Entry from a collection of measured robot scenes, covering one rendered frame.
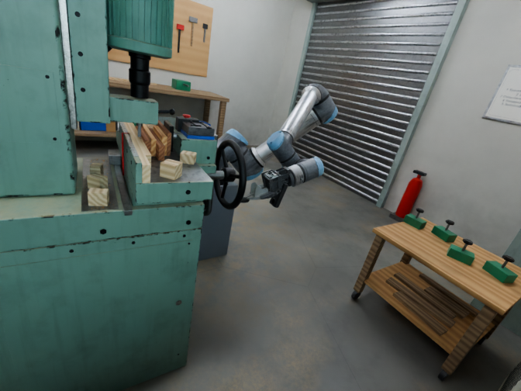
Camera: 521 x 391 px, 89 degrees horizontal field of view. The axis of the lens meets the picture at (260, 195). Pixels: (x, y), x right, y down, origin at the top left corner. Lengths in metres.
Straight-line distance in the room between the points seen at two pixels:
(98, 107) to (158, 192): 0.29
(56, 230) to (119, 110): 0.37
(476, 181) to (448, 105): 0.81
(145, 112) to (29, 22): 0.31
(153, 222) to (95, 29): 0.51
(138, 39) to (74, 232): 0.53
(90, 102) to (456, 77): 3.24
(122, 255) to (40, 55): 0.53
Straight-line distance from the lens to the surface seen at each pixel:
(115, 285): 0.97
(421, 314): 1.82
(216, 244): 1.89
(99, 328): 1.09
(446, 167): 3.43
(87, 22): 0.87
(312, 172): 1.17
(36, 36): 0.83
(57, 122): 0.85
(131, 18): 0.87
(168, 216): 0.86
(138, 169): 0.73
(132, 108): 0.92
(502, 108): 3.33
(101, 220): 0.84
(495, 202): 3.33
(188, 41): 4.43
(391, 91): 3.75
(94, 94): 0.88
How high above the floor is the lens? 1.20
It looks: 23 degrees down
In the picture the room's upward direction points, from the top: 12 degrees clockwise
